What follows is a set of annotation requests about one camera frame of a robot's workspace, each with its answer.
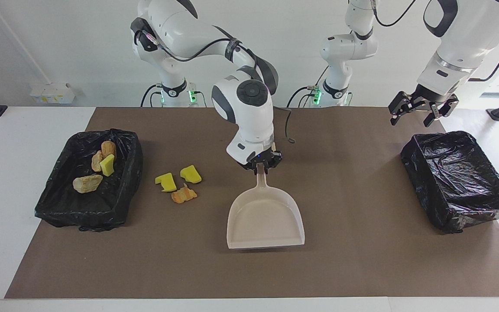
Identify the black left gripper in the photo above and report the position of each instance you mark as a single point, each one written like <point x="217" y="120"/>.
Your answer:
<point x="425" y="95"/>

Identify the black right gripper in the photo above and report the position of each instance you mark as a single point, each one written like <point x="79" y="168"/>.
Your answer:
<point x="262" y="158"/>

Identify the beige plastic dustpan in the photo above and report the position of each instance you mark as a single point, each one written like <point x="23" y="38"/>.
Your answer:
<point x="267" y="225"/>

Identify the orange striped toy croissant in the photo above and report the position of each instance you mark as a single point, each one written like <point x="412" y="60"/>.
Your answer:
<point x="183" y="196"/>

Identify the notched yellow sponge piece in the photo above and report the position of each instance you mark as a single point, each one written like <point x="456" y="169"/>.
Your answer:
<point x="168" y="184"/>

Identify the brown fried nugget toy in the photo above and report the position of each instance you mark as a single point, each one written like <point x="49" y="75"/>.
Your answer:
<point x="108" y="148"/>

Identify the small orange toy croissant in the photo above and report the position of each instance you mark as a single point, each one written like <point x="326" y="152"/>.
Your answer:
<point x="96" y="161"/>

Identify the large pale toy croissant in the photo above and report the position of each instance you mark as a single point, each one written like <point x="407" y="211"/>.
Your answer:
<point x="87" y="183"/>

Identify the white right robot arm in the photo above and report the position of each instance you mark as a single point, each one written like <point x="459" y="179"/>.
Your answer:
<point x="249" y="117"/>

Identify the bin lined with black bag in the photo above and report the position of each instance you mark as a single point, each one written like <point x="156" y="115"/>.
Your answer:
<point x="89" y="203"/>
<point x="457" y="182"/>

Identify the brown table mat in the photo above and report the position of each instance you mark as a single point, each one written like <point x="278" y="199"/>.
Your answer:
<point x="362" y="268"/>

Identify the white wall socket box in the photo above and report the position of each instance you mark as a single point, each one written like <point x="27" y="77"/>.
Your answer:
<point x="52" y="93"/>

